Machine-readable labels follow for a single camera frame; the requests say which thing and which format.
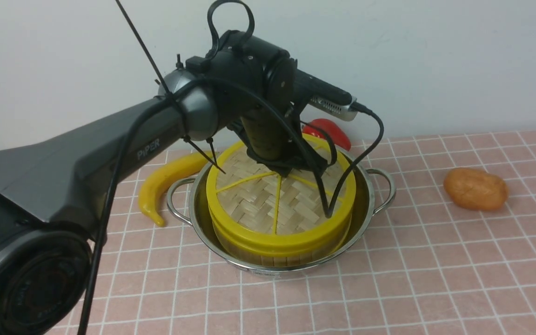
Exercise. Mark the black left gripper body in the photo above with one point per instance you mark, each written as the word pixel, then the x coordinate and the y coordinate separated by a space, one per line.
pixel 271 145

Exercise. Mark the woven bamboo steamer lid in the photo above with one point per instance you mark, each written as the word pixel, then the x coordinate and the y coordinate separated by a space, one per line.
pixel 240 186

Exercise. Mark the bamboo steamer basket yellow rim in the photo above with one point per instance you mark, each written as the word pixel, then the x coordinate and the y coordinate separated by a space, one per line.
pixel 287 240

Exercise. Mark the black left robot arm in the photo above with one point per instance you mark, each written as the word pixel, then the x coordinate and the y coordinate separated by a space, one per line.
pixel 56 195

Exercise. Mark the stainless steel pot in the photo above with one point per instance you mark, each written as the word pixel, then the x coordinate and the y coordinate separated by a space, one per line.
pixel 187 200

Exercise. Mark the red bell pepper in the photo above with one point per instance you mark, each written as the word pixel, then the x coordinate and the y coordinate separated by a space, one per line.
pixel 320 126

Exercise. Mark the yellow chili pepper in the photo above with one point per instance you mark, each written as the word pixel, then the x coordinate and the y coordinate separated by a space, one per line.
pixel 163 178

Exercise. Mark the orange-brown potato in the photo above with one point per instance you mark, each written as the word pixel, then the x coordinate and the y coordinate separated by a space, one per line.
pixel 476 189

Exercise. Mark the pink checked tablecloth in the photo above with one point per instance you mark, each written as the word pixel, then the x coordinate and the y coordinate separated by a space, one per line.
pixel 424 267

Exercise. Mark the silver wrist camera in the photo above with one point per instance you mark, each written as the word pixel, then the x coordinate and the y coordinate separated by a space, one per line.
pixel 310 90

